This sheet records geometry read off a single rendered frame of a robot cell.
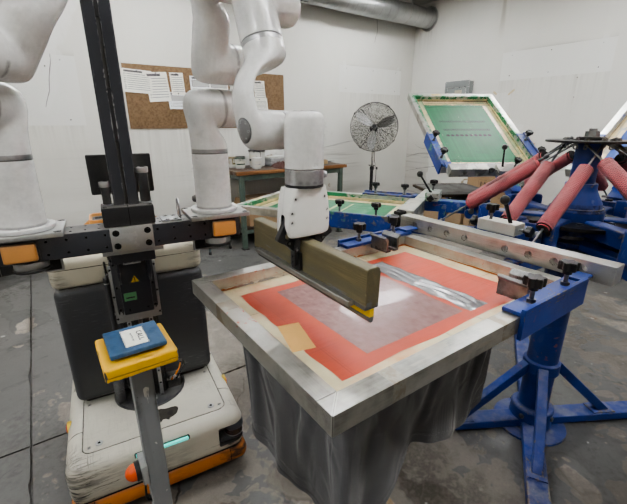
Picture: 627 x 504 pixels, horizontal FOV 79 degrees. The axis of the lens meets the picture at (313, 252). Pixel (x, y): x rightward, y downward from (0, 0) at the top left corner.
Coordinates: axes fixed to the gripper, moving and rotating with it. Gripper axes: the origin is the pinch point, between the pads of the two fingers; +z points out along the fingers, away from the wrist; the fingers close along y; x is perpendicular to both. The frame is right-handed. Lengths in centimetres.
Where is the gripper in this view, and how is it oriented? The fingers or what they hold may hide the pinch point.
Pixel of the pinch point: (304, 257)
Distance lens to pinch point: 79.2
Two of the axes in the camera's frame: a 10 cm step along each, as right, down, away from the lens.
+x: 5.8, 2.7, -7.7
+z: 0.0, 9.5, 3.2
